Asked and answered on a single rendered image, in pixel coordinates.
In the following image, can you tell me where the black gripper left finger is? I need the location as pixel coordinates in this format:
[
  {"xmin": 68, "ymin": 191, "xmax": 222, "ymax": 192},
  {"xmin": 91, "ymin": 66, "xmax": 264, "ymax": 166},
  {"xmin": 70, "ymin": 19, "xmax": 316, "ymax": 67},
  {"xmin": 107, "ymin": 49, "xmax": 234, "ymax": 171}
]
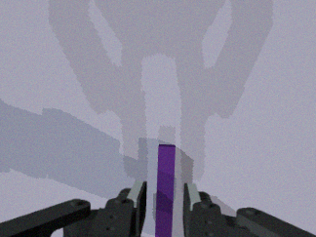
[{"xmin": 0, "ymin": 181, "xmax": 147, "ymax": 237}]

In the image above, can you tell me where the purple rod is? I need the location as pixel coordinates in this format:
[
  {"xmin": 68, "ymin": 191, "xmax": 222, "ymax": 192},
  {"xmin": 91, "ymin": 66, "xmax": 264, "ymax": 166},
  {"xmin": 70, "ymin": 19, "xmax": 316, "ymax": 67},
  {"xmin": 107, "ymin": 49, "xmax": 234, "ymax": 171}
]
[{"xmin": 155, "ymin": 144, "xmax": 176, "ymax": 237}]

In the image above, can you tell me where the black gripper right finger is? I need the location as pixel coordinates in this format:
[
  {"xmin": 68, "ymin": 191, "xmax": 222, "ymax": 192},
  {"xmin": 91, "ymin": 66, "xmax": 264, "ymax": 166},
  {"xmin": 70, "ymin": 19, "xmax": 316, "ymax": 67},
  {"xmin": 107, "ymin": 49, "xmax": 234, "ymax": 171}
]
[{"xmin": 182, "ymin": 183, "xmax": 316, "ymax": 237}]

